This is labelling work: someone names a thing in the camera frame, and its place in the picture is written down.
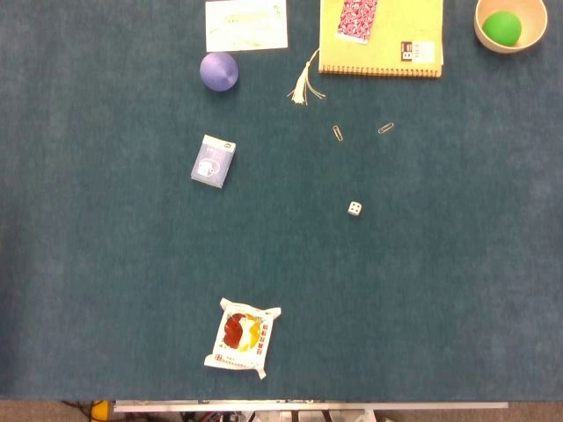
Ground metal table edge rail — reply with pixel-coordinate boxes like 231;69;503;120
113;399;509;414

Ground small pale blue pack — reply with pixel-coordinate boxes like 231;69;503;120
190;134;238;190

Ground beige bowl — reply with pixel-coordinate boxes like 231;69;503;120
474;0;549;55

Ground white tassel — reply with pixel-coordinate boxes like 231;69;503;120
287;47;326;106

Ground green ball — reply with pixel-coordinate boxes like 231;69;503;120
481;11;523;47

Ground patterned bookmark card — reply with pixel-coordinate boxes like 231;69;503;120
336;0;379;45

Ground white illustrated postcard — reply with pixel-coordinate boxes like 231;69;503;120
205;0;289;53

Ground white snack packet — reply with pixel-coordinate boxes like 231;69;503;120
203;297;282;381

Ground bluish foam ball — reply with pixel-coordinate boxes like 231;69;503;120
199;52;240;92

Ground teal table cloth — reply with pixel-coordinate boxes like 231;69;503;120
0;0;563;402

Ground spiral-bound notebook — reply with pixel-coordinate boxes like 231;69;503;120
318;0;444;79

